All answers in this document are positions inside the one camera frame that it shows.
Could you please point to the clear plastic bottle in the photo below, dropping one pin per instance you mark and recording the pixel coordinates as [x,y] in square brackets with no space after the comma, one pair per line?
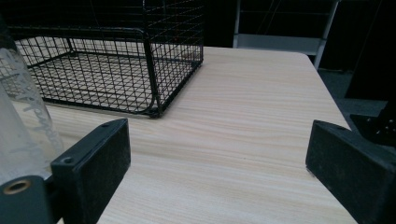
[21,124]

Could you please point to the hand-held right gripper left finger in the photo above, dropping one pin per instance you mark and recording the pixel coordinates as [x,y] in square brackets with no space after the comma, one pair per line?
[93,161]

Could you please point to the grey metal stand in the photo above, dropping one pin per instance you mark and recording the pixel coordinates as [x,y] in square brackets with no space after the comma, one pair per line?
[280,40]

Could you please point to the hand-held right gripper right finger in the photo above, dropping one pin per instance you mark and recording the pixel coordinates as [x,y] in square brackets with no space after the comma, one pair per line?
[351,168]

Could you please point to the black stand base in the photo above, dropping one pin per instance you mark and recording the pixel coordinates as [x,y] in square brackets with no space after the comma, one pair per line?
[375,126]

